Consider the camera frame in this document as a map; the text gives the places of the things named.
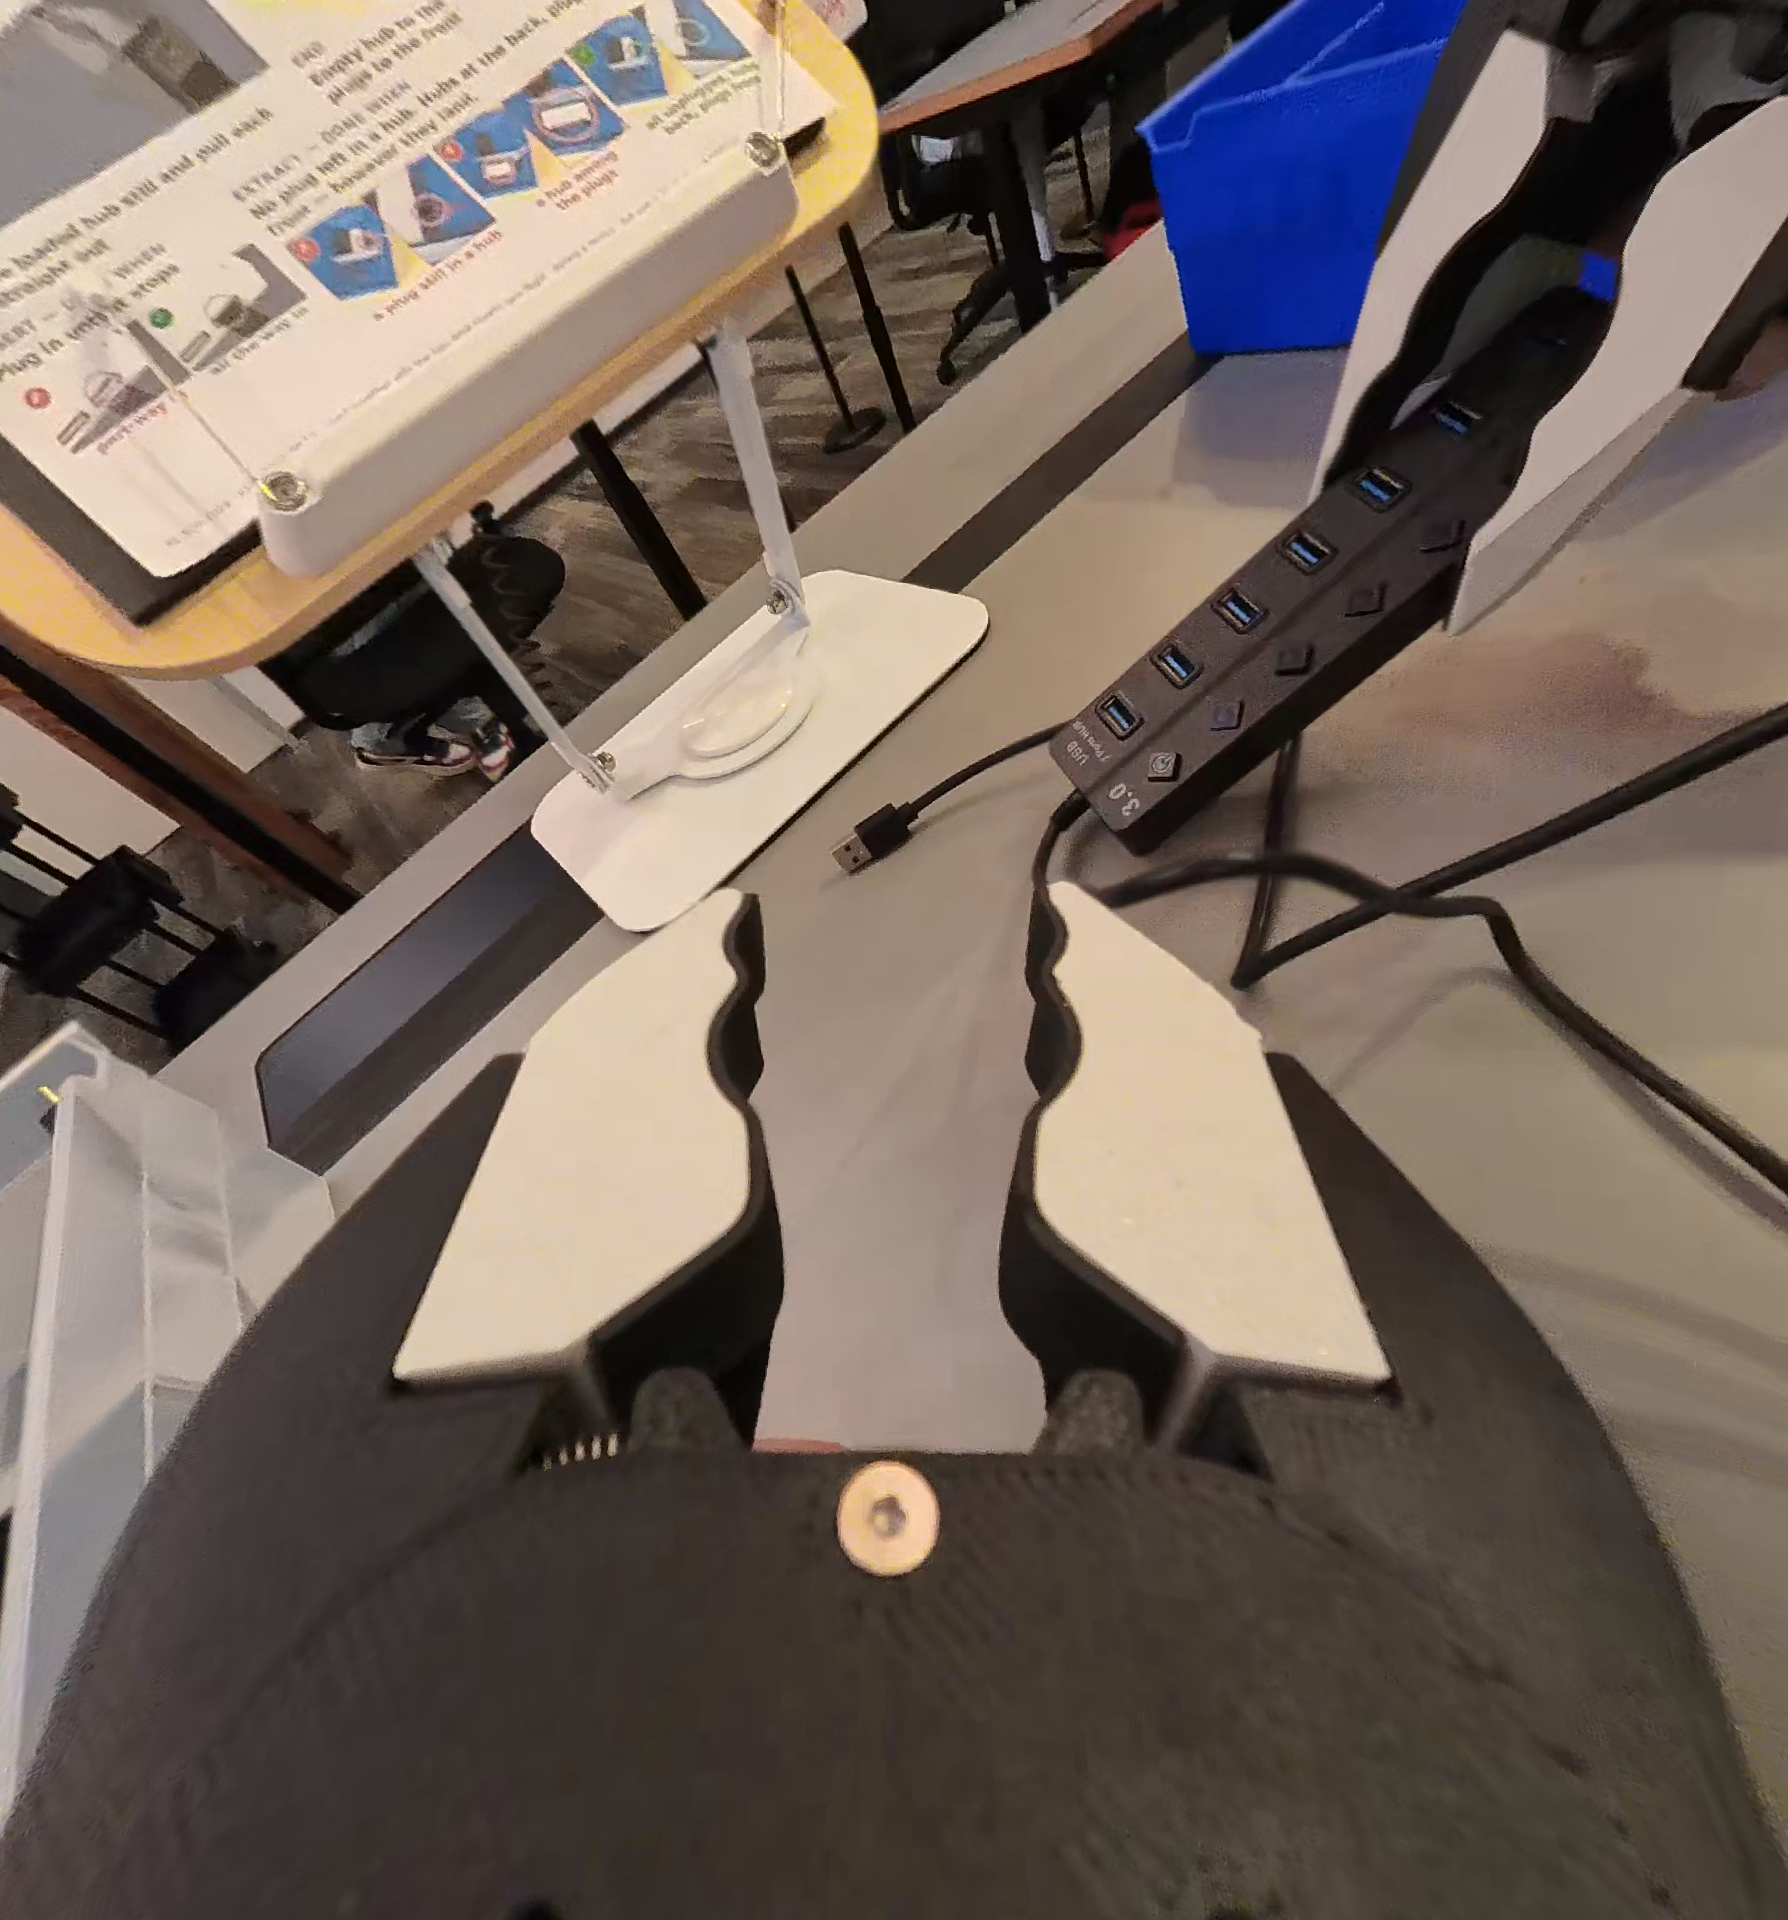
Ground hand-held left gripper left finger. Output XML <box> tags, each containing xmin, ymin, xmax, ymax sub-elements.
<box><xmin>389</xmin><ymin>886</ymin><xmax>789</xmax><ymax>1445</ymax></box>

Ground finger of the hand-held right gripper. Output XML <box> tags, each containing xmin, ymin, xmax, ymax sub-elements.
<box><xmin>1446</xmin><ymin>96</ymin><xmax>1788</xmax><ymax>639</ymax></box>
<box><xmin>1312</xmin><ymin>28</ymin><xmax>1570</xmax><ymax>504</ymax></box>

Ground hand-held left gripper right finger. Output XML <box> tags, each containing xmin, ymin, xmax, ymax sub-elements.
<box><xmin>1000</xmin><ymin>878</ymin><xmax>1397</xmax><ymax>1451</ymax></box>

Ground black hub cable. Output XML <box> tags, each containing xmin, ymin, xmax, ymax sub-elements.
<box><xmin>830</xmin><ymin>694</ymin><xmax>1788</xmax><ymax>1258</ymax></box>

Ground black multi-port usb hub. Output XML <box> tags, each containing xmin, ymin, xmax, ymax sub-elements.
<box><xmin>1052</xmin><ymin>285</ymin><xmax>1621</xmax><ymax>859</ymax></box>

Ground clear plastic bin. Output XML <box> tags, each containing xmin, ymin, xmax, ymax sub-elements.
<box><xmin>0</xmin><ymin>1030</ymin><xmax>339</xmax><ymax>1868</ymax></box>

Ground blue plastic bin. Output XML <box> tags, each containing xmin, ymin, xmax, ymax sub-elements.
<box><xmin>1137</xmin><ymin>0</ymin><xmax>1465</xmax><ymax>359</ymax></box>

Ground long grey-top desk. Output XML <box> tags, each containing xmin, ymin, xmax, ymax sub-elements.
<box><xmin>875</xmin><ymin>0</ymin><xmax>1166</xmax><ymax>441</ymax></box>

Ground black wheeled bin rack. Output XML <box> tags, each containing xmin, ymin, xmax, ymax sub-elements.
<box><xmin>0</xmin><ymin>766</ymin><xmax>282</xmax><ymax>1054</ymax></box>

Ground printed instruction sheet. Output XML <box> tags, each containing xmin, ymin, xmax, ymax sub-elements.
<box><xmin>0</xmin><ymin>0</ymin><xmax>846</xmax><ymax>578</ymax></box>

